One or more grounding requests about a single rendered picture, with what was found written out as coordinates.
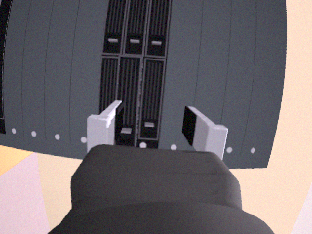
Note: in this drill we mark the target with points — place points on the dark grey metal rack frame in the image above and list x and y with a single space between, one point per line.
227 58

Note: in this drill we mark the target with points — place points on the tan flat board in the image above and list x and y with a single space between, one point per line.
11 156

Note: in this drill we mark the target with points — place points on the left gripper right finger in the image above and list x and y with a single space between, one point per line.
201 132

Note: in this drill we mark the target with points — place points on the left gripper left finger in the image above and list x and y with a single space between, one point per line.
107 127

